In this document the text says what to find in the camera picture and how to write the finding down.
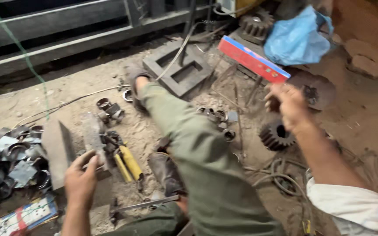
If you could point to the grey steel wedge block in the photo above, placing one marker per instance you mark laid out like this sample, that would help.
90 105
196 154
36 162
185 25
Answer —
57 154

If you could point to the grey metal gate frame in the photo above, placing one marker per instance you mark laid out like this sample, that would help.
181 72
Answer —
54 29

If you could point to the person's green trousers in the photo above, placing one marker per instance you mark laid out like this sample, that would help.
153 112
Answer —
205 160

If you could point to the brown stone chunks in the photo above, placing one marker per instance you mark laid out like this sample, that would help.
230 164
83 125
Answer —
368 58

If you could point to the dark sandal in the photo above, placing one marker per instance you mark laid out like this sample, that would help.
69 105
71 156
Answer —
135 93

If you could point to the person's right fingers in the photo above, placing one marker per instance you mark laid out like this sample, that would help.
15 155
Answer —
270 100

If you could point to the red and blue cardboard box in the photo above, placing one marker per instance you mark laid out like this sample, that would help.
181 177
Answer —
253 60

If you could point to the blue plastic bag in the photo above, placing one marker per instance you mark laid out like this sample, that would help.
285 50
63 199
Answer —
297 37

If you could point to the person's left hand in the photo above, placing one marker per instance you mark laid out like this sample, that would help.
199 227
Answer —
79 185

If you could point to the group of small pipe pieces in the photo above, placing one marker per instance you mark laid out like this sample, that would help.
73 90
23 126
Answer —
218 119

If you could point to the small dark gear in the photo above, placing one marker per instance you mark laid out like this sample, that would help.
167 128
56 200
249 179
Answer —
275 135

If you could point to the large dark gear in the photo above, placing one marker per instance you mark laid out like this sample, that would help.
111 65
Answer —
256 24

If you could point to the person's white shirt sleeve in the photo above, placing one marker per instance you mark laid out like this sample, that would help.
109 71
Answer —
356 209

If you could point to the person's right hand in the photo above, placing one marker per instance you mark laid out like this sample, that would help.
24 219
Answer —
289 105

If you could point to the rusty round metal disc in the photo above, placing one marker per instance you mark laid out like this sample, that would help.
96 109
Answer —
318 90

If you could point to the grey rectangular metal frame block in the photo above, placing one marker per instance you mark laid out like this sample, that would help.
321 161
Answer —
179 70

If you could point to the cluster of short metal rings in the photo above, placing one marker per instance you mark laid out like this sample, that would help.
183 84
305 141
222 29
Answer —
110 109

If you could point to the flat steel strip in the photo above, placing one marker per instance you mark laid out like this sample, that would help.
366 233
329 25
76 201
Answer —
146 205

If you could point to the printed cardboard box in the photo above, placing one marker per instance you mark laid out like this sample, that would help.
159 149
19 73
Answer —
23 218

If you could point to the grey metal bar piece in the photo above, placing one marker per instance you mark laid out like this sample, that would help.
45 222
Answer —
92 139

